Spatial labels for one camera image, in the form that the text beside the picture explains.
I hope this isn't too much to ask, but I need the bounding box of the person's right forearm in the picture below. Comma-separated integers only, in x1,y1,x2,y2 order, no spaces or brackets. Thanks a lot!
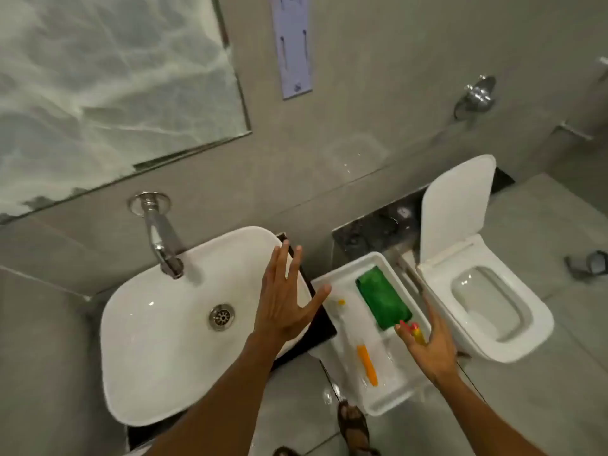
434,370,547,456

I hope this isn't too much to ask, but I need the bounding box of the white toilet lid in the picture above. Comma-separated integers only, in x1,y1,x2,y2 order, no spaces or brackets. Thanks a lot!
419,154,497,264

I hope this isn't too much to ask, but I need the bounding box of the chrome wall valve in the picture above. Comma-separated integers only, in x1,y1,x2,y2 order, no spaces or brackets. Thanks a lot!
453,74,497,122

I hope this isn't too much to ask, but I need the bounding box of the person's left hand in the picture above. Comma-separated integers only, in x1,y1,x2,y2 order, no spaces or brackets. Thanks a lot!
253,240,333,350

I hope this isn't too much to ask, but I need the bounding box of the chrome wall bracket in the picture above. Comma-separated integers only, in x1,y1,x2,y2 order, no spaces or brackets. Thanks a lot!
559,120,595,142

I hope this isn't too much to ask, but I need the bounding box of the chrome sink drain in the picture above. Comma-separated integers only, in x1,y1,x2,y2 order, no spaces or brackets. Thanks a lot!
208,303,236,332

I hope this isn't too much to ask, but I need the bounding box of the white ceramic wash basin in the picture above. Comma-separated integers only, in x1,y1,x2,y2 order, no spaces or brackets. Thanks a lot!
99,226,314,427

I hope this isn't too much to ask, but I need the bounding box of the film covered wall mirror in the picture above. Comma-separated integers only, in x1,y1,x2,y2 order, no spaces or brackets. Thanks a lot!
0,0,253,226

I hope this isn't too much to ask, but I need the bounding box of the person's right hand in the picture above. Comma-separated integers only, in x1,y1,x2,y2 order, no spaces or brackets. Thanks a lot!
395,298,460,386

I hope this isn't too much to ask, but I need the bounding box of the black stone ledge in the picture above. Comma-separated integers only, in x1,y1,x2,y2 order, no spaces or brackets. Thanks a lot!
331,167,516,262

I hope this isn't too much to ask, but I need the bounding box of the orange handled white brush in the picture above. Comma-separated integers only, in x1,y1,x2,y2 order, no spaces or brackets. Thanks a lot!
334,298,381,388

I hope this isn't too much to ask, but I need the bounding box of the gray sandal on floor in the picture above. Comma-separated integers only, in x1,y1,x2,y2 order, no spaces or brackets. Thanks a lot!
564,250,608,281

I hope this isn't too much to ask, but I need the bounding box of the green cloth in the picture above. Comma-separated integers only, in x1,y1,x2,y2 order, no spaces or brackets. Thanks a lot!
355,265,413,332

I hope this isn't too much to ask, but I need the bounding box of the white toilet bowl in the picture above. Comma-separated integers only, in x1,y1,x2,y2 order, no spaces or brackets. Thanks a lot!
415,234,555,364

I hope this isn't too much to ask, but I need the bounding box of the chrome wall faucet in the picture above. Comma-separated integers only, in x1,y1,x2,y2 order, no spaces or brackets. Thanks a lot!
127,192,185,280

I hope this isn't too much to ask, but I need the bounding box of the clear spray bottle yellow head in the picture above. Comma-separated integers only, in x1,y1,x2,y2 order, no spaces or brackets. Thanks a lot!
398,319,428,348

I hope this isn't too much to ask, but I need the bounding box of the purple wall sticker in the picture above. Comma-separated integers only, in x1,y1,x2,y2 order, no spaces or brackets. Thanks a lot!
270,0,314,100

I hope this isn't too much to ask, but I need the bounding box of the person's right sandal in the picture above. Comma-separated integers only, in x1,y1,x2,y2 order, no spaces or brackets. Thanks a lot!
337,399,381,456

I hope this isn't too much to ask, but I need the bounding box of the white plastic tray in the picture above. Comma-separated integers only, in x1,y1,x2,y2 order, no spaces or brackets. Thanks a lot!
311,251,436,417

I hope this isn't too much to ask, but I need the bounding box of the person's left forearm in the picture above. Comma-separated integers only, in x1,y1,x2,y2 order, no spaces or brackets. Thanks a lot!
142,329,291,456

